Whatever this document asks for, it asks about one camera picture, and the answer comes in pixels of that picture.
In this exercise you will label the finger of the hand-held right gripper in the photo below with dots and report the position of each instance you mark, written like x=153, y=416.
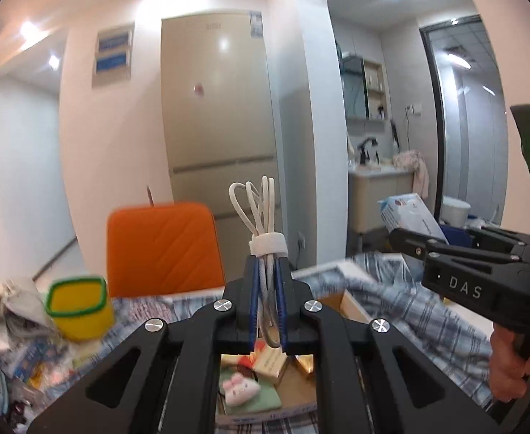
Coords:
x=409, y=242
x=495, y=237

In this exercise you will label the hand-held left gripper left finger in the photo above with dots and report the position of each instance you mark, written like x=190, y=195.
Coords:
x=255, y=298

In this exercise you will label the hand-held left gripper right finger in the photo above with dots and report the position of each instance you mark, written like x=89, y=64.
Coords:
x=283, y=300

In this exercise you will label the light blue tissue packet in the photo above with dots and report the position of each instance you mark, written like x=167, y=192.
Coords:
x=409, y=214

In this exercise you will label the shallow cardboard box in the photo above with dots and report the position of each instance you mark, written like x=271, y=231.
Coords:
x=292, y=393

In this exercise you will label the person's right hand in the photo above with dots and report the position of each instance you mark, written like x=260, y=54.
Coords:
x=506, y=361

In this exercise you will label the white bucket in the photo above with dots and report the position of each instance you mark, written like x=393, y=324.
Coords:
x=455, y=210

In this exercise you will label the beige vanity cabinet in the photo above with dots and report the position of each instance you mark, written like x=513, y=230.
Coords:
x=378, y=199

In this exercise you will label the pink towel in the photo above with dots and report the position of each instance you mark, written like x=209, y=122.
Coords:
x=414, y=167

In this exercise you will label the blue plaid shirt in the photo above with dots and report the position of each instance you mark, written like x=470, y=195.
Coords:
x=432, y=321

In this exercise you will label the white bunny plush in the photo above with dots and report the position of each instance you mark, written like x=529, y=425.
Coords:
x=239, y=388

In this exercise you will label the green folded cloth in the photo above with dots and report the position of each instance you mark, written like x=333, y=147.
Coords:
x=269, y=398

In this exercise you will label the black faucet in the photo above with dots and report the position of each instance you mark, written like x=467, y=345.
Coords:
x=368, y=149

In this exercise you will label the floral cloth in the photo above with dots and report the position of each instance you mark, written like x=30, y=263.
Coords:
x=140, y=309

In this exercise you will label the bathroom mirror cabinet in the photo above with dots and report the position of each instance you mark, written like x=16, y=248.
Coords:
x=364, y=88

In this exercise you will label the yellow container with green rim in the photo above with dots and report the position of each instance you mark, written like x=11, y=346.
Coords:
x=81, y=312

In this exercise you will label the beige refrigerator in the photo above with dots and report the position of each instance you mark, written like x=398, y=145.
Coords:
x=222, y=122

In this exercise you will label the pile of crumpled bags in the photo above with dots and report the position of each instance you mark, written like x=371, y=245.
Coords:
x=11, y=321

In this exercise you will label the black door frame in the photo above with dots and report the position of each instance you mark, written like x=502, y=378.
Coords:
x=434, y=122

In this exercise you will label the white wall switch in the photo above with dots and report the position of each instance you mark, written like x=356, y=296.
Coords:
x=413, y=109

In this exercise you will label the wall electrical panel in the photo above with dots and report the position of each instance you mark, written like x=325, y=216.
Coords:
x=113, y=54

